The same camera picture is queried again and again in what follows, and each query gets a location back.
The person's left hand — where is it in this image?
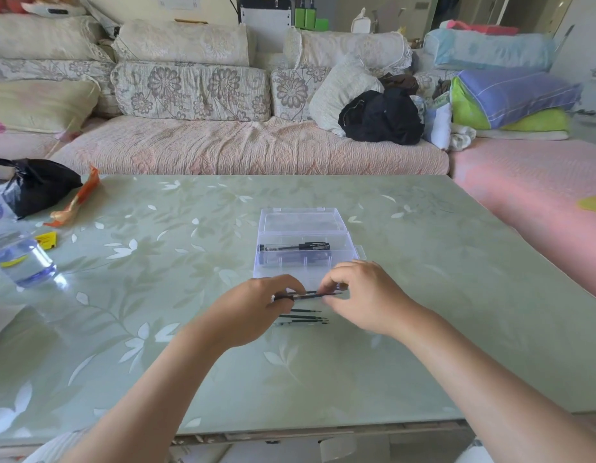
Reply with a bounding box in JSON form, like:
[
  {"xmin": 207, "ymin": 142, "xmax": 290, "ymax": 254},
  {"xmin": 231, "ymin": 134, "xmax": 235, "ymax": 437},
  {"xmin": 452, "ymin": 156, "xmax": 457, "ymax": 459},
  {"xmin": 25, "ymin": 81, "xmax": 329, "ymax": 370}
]
[{"xmin": 191, "ymin": 274, "xmax": 307, "ymax": 352}]

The person's right hand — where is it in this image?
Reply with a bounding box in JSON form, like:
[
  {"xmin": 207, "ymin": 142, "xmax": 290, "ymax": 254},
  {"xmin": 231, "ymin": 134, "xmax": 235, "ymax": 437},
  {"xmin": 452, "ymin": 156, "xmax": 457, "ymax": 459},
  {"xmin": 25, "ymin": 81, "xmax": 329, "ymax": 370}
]
[{"xmin": 318, "ymin": 260, "xmax": 430, "ymax": 339}]

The clear plastic storage box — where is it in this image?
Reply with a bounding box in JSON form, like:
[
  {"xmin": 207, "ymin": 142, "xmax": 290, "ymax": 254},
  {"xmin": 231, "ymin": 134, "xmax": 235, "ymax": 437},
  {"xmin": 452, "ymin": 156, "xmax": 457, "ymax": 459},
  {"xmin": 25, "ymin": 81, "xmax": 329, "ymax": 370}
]
[{"xmin": 253, "ymin": 207, "xmax": 366, "ymax": 285}]

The person's left forearm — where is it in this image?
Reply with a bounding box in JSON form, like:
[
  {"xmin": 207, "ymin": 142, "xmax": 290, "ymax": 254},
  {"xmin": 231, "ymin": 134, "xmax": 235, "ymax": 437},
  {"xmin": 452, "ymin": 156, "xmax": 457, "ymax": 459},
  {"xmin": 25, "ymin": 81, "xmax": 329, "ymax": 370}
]
[{"xmin": 61, "ymin": 322, "xmax": 229, "ymax": 463}]

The person's right forearm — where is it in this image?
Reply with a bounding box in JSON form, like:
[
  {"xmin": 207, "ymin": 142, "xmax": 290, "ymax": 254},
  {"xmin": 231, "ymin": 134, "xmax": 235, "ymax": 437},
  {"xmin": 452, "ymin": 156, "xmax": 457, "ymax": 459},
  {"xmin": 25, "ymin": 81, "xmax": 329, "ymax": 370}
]
[{"xmin": 396, "ymin": 305, "xmax": 596, "ymax": 463}]

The pink quilted sofa seat cover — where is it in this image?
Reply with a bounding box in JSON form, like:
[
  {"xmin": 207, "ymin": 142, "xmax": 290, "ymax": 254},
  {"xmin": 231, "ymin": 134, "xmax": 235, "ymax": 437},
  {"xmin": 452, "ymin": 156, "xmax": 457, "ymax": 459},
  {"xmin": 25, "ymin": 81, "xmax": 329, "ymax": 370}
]
[{"xmin": 51, "ymin": 115, "xmax": 451, "ymax": 177}]

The white towel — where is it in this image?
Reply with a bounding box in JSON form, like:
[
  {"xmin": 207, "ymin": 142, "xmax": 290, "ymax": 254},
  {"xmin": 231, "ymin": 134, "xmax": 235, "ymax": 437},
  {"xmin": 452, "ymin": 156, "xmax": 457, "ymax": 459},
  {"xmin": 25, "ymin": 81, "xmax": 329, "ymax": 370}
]
[{"xmin": 450, "ymin": 123, "xmax": 477, "ymax": 152}]

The black clothing bundle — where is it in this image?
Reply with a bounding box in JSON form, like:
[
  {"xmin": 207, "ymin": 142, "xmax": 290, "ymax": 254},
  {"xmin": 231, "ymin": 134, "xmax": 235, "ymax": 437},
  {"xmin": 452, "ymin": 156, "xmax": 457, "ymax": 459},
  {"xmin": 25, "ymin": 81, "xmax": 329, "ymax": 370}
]
[{"xmin": 338, "ymin": 89, "xmax": 426, "ymax": 146}]

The white and blue cloth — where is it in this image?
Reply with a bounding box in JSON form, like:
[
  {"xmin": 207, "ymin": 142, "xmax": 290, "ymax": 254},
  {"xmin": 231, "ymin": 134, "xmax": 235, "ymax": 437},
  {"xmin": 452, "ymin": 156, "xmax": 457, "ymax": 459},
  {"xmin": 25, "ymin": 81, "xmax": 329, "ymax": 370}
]
[{"xmin": 416, "ymin": 96, "xmax": 453, "ymax": 151}]

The salmon pink sofa seat cover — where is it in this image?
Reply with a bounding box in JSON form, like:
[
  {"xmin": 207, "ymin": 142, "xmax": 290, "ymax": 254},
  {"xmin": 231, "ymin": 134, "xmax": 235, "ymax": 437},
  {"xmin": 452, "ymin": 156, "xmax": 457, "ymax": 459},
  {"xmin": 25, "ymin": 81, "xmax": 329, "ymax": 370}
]
[{"xmin": 450, "ymin": 138, "xmax": 596, "ymax": 304}]

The orange snack wrapper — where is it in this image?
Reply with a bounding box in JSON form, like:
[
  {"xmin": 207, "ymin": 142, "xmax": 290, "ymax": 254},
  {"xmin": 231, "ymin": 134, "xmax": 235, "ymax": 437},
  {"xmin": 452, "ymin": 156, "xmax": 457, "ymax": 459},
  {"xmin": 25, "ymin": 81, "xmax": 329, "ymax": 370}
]
[{"xmin": 43, "ymin": 166, "xmax": 101, "ymax": 228}]

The white textured pillow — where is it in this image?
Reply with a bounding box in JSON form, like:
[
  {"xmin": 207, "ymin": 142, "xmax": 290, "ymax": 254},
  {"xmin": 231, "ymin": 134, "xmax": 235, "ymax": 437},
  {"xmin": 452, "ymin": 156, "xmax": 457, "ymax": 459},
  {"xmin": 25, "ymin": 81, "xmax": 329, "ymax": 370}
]
[{"xmin": 309, "ymin": 55, "xmax": 385, "ymax": 138}]

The brown garment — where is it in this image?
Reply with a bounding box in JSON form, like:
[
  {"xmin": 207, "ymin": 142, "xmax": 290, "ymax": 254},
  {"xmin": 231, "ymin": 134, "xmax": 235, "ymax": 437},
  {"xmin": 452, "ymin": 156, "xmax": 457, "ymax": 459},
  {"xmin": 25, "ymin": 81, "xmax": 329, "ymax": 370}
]
[{"xmin": 378, "ymin": 73, "xmax": 419, "ymax": 96}]

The floral sofa back cushion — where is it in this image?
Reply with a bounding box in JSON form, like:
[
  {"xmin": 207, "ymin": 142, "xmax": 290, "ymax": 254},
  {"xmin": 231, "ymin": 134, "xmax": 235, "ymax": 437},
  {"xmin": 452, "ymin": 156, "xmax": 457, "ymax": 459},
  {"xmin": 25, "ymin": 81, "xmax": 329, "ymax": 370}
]
[
  {"xmin": 270, "ymin": 67, "xmax": 333, "ymax": 123},
  {"xmin": 111, "ymin": 61, "xmax": 272, "ymax": 123},
  {"xmin": 0, "ymin": 57, "xmax": 121, "ymax": 118},
  {"xmin": 416, "ymin": 69, "xmax": 458, "ymax": 98}
]

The clear water bottle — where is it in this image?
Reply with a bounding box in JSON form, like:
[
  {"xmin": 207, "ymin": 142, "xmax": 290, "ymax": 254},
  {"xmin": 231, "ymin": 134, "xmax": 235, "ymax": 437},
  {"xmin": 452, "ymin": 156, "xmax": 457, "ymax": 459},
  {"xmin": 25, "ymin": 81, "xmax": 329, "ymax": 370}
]
[{"xmin": 0, "ymin": 185, "xmax": 57, "ymax": 289}]

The white paper bag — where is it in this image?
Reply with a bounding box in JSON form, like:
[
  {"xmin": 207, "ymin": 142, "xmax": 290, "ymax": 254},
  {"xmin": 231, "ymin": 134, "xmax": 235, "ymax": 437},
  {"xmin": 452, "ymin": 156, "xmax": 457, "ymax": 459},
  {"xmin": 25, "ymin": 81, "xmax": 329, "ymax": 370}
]
[{"xmin": 0, "ymin": 303, "xmax": 26, "ymax": 343}]

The black plastic bag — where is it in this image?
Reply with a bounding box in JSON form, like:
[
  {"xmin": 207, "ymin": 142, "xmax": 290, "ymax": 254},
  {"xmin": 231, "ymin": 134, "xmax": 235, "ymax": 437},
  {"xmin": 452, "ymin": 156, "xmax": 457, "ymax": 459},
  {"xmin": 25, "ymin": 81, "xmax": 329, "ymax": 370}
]
[{"xmin": 0, "ymin": 158, "xmax": 83, "ymax": 220}]

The cream sofa bolster cushion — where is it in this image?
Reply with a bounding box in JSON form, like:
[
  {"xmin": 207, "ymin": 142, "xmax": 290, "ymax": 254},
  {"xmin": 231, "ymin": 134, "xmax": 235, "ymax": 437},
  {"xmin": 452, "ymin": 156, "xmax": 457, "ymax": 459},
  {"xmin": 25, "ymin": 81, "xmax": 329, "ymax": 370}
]
[
  {"xmin": 0, "ymin": 14, "xmax": 115, "ymax": 62},
  {"xmin": 112, "ymin": 19, "xmax": 250, "ymax": 68},
  {"xmin": 283, "ymin": 27, "xmax": 414, "ymax": 75}
]

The light blue bolster pillow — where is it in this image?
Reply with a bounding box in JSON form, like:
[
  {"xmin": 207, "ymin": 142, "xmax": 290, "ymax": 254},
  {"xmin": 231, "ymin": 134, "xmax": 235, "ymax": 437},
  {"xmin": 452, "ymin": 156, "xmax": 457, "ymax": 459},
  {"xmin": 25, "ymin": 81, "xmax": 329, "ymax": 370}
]
[{"xmin": 423, "ymin": 28, "xmax": 557, "ymax": 72}]

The pale pink sofa seat cover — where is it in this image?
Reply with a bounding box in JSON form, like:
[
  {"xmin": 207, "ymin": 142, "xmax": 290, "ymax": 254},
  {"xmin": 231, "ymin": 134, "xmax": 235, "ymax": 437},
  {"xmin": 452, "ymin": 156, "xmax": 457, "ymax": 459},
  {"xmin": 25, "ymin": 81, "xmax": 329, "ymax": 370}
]
[{"xmin": 0, "ymin": 131, "xmax": 67, "ymax": 162}]

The pale yellow pillow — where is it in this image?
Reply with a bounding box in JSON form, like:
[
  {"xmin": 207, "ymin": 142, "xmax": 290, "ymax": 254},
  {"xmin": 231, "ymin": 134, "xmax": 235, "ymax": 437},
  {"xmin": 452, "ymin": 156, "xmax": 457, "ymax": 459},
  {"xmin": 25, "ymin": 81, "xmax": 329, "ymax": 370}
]
[{"xmin": 0, "ymin": 78, "xmax": 101, "ymax": 134}]

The white device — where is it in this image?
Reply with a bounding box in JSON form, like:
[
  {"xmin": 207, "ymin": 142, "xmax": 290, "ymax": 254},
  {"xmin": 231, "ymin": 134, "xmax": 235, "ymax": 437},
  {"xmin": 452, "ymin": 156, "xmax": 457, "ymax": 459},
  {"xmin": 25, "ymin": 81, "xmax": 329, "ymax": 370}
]
[{"xmin": 21, "ymin": 0, "xmax": 88, "ymax": 17}]

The grey table frame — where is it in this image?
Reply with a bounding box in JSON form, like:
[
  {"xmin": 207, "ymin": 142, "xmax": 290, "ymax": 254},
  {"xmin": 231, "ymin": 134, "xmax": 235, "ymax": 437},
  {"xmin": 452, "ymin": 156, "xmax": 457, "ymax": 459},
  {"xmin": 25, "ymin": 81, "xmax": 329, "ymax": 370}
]
[{"xmin": 170, "ymin": 419, "xmax": 475, "ymax": 463}]

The white cabinet with black frame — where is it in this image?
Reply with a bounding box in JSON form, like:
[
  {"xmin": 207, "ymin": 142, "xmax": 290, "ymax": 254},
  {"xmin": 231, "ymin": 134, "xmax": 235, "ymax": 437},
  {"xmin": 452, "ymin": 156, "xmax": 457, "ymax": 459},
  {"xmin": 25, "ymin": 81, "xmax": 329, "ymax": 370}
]
[{"xmin": 238, "ymin": 0, "xmax": 294, "ymax": 53}]

